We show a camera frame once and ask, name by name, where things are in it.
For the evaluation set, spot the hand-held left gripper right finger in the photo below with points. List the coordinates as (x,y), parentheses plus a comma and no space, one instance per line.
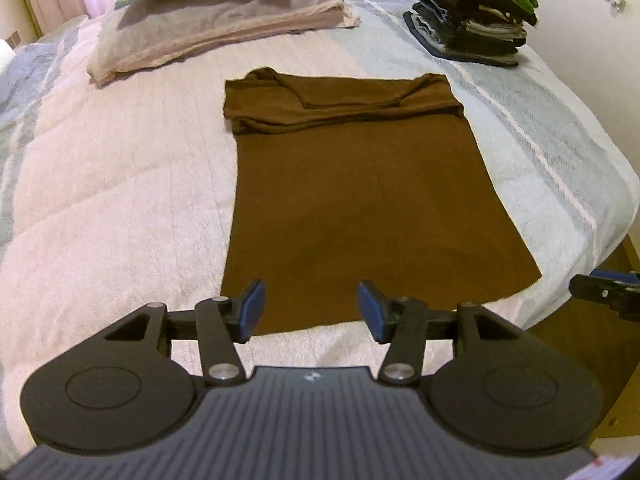
(372,310)

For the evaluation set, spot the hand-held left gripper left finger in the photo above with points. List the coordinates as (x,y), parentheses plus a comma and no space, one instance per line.
(252,307)

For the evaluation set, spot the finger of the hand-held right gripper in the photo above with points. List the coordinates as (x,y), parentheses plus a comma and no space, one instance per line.
(600,292)

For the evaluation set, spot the brown garment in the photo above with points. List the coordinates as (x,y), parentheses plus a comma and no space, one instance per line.
(360,200)

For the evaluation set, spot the stack of folded clothes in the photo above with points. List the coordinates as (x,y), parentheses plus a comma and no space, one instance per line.
(475,15)

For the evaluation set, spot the herringbone striped blanket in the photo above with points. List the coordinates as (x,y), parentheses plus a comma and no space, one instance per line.
(110,195)

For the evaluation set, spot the beige pillow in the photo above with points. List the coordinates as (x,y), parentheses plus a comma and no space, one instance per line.
(210,25)

